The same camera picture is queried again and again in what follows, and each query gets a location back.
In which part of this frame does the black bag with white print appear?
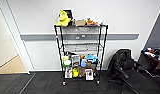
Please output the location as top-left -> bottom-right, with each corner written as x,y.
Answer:
62,8 -> 74,24

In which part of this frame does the dark brown paper bag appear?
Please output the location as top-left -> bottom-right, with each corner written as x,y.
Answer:
78,68 -> 86,78

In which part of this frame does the blue bottle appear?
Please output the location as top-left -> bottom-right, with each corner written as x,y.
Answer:
80,58 -> 87,68

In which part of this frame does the black wire shelf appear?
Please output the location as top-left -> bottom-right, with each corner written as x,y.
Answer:
54,23 -> 109,86

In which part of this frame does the white box with dark picture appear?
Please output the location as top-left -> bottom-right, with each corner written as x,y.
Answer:
84,68 -> 94,81

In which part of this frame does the orange plush toy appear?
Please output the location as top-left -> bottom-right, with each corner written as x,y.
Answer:
85,18 -> 99,27

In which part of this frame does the green and white round bowl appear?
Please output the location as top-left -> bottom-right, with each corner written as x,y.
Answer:
62,59 -> 72,68

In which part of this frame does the red and white small object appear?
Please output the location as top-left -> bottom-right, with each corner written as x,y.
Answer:
143,47 -> 156,56

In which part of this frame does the yellow plush toy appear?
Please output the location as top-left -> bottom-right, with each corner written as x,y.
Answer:
56,9 -> 72,28

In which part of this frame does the dark desk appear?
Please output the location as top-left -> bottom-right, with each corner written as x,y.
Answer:
139,46 -> 160,79

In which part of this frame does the brown cardboard box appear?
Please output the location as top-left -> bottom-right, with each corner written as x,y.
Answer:
74,18 -> 88,27

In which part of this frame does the pale yellow packet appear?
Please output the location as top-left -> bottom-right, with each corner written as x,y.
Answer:
61,55 -> 70,61

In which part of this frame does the white box with red print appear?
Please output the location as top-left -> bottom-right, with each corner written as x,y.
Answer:
64,67 -> 74,79

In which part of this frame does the small yellow toy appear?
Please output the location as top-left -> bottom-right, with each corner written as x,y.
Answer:
72,68 -> 79,78

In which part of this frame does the black office chair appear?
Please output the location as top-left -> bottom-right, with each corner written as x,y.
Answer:
106,48 -> 144,94

